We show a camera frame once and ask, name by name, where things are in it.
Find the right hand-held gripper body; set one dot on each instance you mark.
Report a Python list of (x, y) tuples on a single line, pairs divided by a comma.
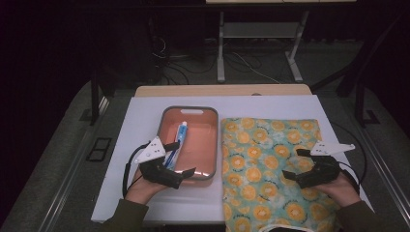
[(322, 174)]

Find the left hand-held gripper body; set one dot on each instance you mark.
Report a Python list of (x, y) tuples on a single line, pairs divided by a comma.
[(159, 172)]

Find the blue and white toothpaste tube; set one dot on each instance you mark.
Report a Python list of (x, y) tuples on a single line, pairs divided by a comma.
[(182, 133)]

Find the pink tray with grey rim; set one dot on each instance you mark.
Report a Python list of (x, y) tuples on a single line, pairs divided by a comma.
[(199, 148)]

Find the floral yellow green cloth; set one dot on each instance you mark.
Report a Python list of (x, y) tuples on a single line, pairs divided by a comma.
[(264, 161)]

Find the person's left hand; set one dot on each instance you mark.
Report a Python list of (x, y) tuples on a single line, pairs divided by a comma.
[(141, 190)]

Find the person's right hand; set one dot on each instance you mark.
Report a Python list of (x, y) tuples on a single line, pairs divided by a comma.
[(343, 191)]

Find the white board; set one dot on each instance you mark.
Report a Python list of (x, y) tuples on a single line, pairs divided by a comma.
[(141, 122)]

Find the black floor socket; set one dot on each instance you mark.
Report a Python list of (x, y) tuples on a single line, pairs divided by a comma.
[(99, 149)]

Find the black stand leg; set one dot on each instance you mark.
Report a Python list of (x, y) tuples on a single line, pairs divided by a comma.
[(362, 106)]

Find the wooden table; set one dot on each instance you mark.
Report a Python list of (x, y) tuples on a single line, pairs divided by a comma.
[(222, 90)]

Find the grey metal stand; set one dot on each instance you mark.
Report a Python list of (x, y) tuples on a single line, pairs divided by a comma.
[(257, 29)]

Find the aluminium floor rail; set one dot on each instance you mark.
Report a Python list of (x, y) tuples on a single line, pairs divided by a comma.
[(386, 174), (71, 180)]

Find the black frame post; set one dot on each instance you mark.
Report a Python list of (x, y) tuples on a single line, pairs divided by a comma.
[(94, 100)]

